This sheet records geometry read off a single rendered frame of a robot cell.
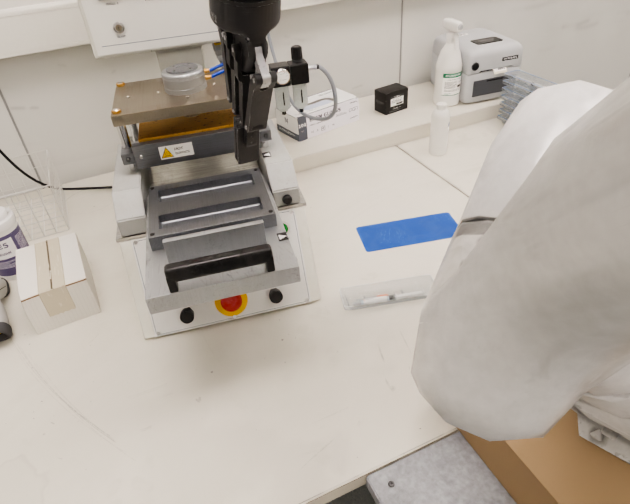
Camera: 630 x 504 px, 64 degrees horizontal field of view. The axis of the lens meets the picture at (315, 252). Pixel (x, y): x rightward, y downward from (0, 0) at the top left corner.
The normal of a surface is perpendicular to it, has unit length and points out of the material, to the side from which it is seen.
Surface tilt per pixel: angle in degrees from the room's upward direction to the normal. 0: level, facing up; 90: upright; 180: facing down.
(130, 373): 0
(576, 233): 89
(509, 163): 44
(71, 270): 2
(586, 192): 83
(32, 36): 90
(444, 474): 0
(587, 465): 40
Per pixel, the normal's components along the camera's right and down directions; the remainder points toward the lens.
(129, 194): 0.11, -0.23
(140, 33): 0.25, 0.58
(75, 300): 0.48, 0.50
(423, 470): -0.07, -0.79
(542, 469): -0.64, -0.41
